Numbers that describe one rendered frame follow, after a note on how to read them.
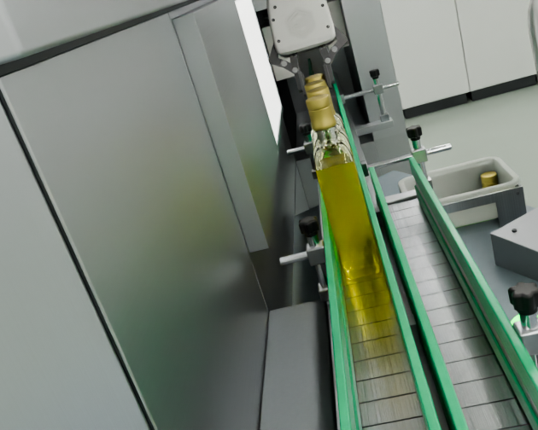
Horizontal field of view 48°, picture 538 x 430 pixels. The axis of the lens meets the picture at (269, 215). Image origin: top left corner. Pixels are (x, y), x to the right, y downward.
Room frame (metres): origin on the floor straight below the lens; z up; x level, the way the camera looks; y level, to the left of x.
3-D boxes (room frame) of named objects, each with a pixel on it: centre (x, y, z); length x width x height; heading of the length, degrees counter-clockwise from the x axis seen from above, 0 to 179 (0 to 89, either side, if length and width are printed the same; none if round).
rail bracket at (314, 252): (0.80, -0.03, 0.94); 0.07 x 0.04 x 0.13; 81
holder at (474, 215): (1.18, -0.37, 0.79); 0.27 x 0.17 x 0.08; 81
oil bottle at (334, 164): (0.85, -0.11, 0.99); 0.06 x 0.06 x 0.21; 82
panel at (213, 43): (1.26, -0.04, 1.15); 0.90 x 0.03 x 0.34; 171
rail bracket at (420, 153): (1.08, -0.28, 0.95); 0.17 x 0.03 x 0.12; 81
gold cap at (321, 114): (0.85, -0.11, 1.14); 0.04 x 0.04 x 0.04
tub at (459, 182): (1.17, -0.39, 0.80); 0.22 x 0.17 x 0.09; 81
